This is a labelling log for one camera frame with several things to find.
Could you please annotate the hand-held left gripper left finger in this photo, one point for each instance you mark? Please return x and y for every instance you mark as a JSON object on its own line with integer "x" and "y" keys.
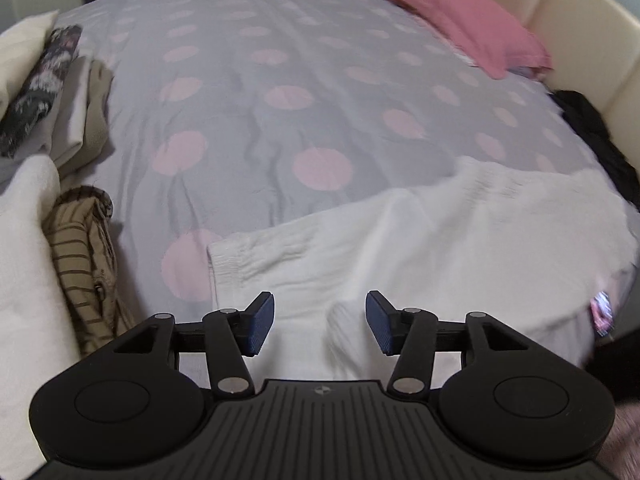
{"x": 260, "y": 322}

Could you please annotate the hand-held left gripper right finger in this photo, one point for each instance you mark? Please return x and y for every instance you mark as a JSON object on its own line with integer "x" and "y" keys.
{"x": 380, "y": 322}

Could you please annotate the white ribbed knit garment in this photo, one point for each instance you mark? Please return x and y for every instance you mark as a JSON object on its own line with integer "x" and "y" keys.
{"x": 425, "y": 240}

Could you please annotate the tan striped garment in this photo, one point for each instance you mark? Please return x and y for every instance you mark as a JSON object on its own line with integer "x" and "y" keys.
{"x": 85, "y": 260}

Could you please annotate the smartphone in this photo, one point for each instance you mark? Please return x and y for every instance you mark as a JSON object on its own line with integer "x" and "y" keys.
{"x": 601, "y": 312}

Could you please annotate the white knit cloth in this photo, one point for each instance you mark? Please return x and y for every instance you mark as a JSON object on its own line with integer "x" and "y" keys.
{"x": 25, "y": 260}

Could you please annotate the grey pink-dotted bedspread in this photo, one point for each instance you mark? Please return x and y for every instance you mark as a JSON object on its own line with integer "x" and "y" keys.
{"x": 275, "y": 70}

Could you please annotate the khaki folded garment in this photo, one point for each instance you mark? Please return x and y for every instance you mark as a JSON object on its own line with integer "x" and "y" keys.
{"x": 100, "y": 110}

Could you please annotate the pink fuzzy cloth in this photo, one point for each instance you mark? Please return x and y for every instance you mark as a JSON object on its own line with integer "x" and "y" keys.
{"x": 630, "y": 440}

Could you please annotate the black cloth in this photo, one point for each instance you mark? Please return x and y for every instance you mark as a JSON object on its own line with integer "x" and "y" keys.
{"x": 605, "y": 135}

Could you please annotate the pink pillow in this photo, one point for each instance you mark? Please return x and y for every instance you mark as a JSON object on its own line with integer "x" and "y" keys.
{"x": 465, "y": 20}

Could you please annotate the dark floral cloth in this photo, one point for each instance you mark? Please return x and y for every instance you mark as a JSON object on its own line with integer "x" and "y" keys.
{"x": 40, "y": 85}

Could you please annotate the cream pillow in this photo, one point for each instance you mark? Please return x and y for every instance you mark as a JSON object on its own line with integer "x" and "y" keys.
{"x": 20, "y": 55}

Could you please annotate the cream padded headboard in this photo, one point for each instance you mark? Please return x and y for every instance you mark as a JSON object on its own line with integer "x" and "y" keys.
{"x": 580, "y": 20}

